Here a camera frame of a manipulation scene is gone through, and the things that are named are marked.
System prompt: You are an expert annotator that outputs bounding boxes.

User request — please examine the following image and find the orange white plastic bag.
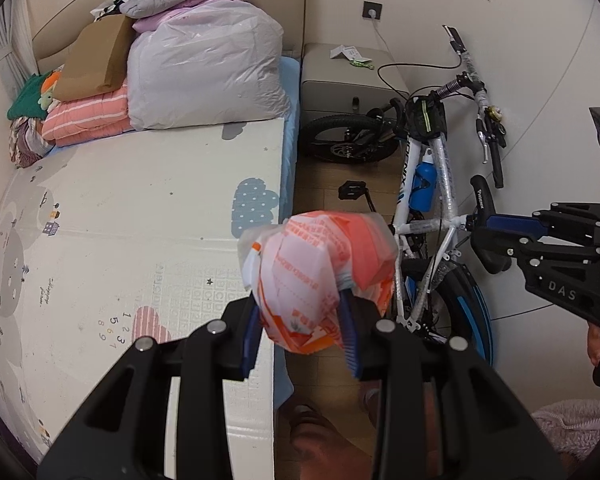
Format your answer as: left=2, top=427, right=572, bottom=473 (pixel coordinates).
left=238, top=210, right=398, bottom=354

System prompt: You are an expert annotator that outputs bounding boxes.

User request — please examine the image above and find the person right hand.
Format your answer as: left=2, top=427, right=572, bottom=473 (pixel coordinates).
left=588, top=323, right=600, bottom=367

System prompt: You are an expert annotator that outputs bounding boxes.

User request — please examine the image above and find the blue water bottle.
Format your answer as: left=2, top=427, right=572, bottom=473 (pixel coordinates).
left=410, top=148, right=437, bottom=212

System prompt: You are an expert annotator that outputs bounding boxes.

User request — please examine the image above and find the pink fluffy slipper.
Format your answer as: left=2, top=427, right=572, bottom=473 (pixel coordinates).
left=531, top=399, right=600, bottom=462

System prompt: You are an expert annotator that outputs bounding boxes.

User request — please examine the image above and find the printed foam play mat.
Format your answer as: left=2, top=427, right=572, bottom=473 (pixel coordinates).
left=0, top=119, right=285, bottom=462

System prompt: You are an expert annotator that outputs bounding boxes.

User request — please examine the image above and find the beige bedside cabinet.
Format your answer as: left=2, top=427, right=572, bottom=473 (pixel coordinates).
left=299, top=41, right=412, bottom=164

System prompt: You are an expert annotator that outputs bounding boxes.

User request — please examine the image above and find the paper tag on cabinet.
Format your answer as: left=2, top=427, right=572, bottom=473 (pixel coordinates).
left=329, top=44, right=375, bottom=70

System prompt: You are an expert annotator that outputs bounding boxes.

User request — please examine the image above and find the striped folded blanket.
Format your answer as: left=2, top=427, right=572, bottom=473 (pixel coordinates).
left=9, top=117, right=54, bottom=168

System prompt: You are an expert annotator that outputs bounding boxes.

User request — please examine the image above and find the pink striped folded quilt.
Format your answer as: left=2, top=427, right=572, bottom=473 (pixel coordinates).
left=42, top=82, right=133, bottom=146

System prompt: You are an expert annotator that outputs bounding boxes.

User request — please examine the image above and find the white bagged duvet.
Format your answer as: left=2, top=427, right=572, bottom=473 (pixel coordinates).
left=126, top=0, right=289, bottom=130

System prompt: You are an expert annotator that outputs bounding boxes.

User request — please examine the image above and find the green folded sweater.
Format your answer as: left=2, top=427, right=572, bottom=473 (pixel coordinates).
left=6, top=72, right=50, bottom=122

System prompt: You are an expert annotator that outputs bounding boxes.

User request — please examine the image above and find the green plush toy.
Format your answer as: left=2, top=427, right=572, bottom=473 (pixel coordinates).
left=38, top=70, right=61, bottom=112

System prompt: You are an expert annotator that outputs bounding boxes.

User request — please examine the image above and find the grey curtain right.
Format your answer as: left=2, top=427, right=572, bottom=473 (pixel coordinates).
left=0, top=0, right=38, bottom=101

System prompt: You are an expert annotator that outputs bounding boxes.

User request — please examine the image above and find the wall power socket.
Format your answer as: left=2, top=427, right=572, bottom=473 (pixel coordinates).
left=362, top=1, right=382, bottom=21

